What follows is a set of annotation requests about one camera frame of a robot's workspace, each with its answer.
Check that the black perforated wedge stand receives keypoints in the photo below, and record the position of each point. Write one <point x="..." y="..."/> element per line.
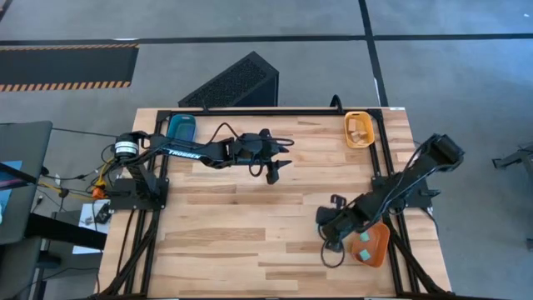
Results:
<point x="233" y="83"/>

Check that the yellow plastic bin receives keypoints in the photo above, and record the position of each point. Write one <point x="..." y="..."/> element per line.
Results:
<point x="363" y="123"/>

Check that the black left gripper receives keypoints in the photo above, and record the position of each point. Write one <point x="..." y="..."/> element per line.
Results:
<point x="250" y="150"/>

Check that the blue lit screen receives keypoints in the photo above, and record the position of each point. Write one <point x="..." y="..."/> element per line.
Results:
<point x="8" y="175"/>

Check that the white paper sheet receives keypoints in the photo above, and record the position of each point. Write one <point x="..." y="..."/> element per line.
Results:
<point x="83" y="241"/>

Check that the black aluminium table frame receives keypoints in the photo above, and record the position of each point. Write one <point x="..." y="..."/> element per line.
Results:
<point x="300" y="112"/>

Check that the black hazard-striped floor mat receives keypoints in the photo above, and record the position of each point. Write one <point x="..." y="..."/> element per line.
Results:
<point x="66" y="64"/>

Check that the small black device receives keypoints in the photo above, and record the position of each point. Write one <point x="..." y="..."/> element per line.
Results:
<point x="103" y="213"/>

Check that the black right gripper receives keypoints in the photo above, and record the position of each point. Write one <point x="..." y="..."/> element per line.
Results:
<point x="341" y="225"/>

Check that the blue plastic bin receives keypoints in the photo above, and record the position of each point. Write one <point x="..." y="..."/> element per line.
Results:
<point x="181" y="129"/>

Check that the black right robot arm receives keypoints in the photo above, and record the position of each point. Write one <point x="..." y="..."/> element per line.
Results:
<point x="420" y="166"/>

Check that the orange plastic bin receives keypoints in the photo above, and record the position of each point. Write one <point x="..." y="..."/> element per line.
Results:
<point x="379" y="250"/>

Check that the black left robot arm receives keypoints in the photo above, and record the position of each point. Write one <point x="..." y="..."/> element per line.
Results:
<point x="183" y="152"/>

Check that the black desk bar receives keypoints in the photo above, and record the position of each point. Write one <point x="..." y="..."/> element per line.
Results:
<point x="62" y="231"/>

